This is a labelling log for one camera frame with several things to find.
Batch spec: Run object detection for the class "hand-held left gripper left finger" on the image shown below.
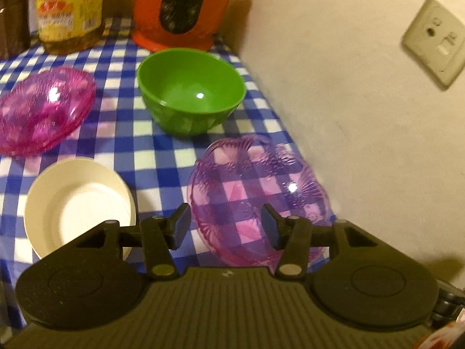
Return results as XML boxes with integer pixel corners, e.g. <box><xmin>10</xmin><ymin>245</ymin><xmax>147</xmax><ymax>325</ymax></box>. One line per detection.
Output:
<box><xmin>74</xmin><ymin>203</ymin><xmax>192</xmax><ymax>279</ymax></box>

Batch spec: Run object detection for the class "red white packet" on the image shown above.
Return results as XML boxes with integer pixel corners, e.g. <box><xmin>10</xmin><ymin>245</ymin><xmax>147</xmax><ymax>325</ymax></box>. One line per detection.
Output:
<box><xmin>418</xmin><ymin>320</ymin><xmax>465</xmax><ymax>349</ymax></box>

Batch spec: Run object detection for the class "dark brown jar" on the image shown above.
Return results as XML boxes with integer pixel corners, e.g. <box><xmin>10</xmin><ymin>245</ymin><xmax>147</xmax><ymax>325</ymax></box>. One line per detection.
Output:
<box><xmin>0</xmin><ymin>0</ymin><xmax>31</xmax><ymax>60</ymax></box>

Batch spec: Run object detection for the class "pink transparent bowl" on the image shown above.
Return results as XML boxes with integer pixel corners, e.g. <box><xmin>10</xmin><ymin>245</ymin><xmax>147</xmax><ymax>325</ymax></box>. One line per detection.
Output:
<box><xmin>0</xmin><ymin>66</ymin><xmax>97</xmax><ymax>157</ymax></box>

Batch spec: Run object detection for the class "white bowl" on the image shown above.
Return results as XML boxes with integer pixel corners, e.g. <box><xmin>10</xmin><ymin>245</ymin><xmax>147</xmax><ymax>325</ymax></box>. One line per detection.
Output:
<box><xmin>24</xmin><ymin>158</ymin><xmax>138</xmax><ymax>260</ymax></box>

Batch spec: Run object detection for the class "green plastic bowl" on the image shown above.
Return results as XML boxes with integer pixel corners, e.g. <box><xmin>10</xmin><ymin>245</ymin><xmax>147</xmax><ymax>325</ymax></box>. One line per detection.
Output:
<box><xmin>137</xmin><ymin>48</ymin><xmax>246</xmax><ymax>138</ymax></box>

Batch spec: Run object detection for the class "large cooking oil bottle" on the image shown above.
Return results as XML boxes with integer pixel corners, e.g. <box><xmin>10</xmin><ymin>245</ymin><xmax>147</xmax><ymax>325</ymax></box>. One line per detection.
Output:
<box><xmin>35</xmin><ymin>0</ymin><xmax>110</xmax><ymax>54</ymax></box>

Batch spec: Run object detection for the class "beige wall socket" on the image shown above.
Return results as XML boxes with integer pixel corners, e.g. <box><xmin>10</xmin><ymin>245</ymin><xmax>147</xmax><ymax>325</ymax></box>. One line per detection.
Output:
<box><xmin>401</xmin><ymin>0</ymin><xmax>465</xmax><ymax>88</ymax></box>

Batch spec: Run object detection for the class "blue white checked tablecloth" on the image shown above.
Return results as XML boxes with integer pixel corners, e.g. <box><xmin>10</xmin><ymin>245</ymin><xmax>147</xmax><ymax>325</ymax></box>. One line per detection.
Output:
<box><xmin>0</xmin><ymin>16</ymin><xmax>338</xmax><ymax>331</ymax></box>

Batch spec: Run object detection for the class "purple transparent patterned bowl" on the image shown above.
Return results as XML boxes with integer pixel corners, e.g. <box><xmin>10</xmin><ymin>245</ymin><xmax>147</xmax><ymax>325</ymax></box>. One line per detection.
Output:
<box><xmin>187</xmin><ymin>134</ymin><xmax>333</xmax><ymax>268</ymax></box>

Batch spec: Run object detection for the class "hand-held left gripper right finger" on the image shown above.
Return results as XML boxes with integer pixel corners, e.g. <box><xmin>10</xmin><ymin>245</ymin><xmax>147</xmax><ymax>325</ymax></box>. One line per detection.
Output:
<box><xmin>261</xmin><ymin>203</ymin><xmax>380</xmax><ymax>279</ymax></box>

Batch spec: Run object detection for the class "red electric pressure cooker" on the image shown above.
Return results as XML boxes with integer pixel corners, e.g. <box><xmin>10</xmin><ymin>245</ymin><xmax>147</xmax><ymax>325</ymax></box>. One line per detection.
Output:
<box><xmin>131</xmin><ymin>0</ymin><xmax>249</xmax><ymax>52</ymax></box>

